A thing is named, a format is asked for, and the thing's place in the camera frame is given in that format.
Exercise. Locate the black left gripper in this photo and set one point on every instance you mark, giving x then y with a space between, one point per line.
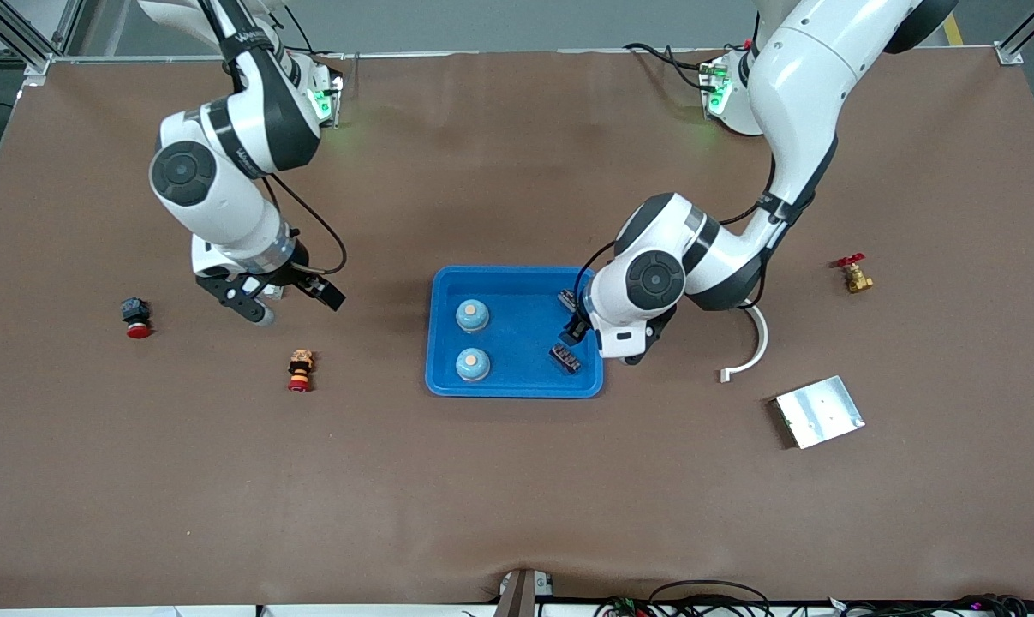
577 328

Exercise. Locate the blue plastic tray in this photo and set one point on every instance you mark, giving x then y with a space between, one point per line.
516 343

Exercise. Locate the black terminal block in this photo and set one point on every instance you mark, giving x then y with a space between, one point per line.
565 357

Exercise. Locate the white circuit breaker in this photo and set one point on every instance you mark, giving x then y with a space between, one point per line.
274 292

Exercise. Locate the black red push button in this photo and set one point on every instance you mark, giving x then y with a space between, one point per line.
136 314

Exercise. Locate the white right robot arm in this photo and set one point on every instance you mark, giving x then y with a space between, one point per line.
225 197

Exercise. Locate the metal clamp bracket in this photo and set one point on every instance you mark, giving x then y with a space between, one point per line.
516 596

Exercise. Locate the silver metal plate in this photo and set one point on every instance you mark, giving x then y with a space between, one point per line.
821 411

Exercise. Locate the white curved plastic bracket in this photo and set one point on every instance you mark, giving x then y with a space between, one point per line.
762 343

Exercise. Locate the orange red emergency button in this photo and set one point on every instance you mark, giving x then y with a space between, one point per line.
300 368

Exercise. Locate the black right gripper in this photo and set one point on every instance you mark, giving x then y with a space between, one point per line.
297 276

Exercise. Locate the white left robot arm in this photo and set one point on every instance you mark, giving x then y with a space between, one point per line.
791 86

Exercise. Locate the light blue call bell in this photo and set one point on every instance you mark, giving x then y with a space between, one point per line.
472 364
472 314

